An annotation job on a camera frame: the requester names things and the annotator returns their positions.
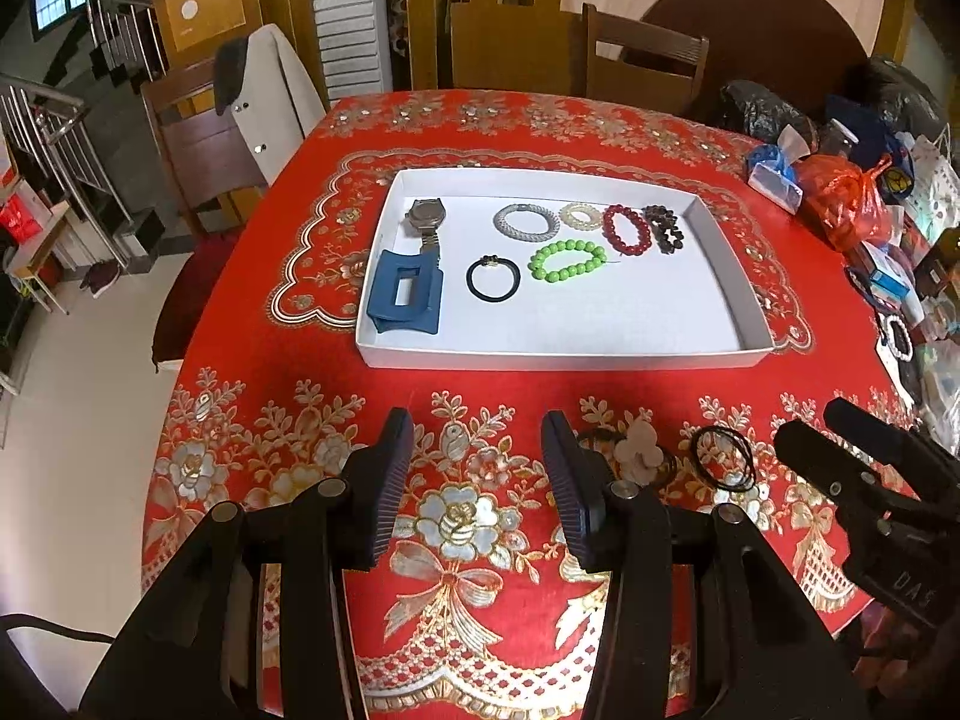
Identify black plastic bag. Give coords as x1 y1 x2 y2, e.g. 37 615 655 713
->
716 80 817 148

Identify orange plastic bag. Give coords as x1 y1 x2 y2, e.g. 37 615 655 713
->
796 154 895 254

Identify red bead bracelet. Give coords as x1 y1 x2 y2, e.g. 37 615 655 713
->
600 203 655 259

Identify wooden chair far side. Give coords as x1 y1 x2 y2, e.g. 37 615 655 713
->
583 4 709 115

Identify white shallow tray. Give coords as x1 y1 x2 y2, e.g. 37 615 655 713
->
355 167 773 371

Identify blue white tissue pack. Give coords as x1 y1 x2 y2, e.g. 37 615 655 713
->
747 125 811 215

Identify white jacket on chair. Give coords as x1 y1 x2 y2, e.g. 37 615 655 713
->
213 23 327 185

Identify green bead bracelet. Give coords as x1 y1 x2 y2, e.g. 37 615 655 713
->
525 237 610 285

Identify thin black double hair tie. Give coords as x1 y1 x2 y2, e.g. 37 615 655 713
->
686 424 760 494

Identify metal staircase railing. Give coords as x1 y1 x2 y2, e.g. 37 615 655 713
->
2 10 176 273

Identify red floral tablecloth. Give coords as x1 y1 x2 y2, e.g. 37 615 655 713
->
143 91 907 718

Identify dark brown bead bracelet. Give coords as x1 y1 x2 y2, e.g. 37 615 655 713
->
641 203 687 257

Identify silver metal wristwatch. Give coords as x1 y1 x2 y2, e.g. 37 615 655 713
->
405 199 446 255

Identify clear spiral hair tie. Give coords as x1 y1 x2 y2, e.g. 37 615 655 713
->
556 200 607 233

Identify blue plastic hair claw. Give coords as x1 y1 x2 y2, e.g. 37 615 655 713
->
366 250 444 335

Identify wooden chair with jacket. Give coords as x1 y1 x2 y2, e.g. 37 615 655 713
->
140 59 267 241

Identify grey braided rope bracelet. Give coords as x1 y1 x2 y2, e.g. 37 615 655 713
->
491 202 562 244

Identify black hair tie white flower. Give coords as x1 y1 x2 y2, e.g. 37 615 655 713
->
578 419 677 489

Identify red bag on shelf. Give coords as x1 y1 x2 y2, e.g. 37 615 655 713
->
0 193 43 244

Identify person right hand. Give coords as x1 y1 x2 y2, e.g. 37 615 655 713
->
853 610 958 718

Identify small black hair tie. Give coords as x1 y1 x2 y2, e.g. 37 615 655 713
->
463 253 524 306

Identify dark round folded table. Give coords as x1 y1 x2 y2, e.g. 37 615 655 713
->
643 0 869 122

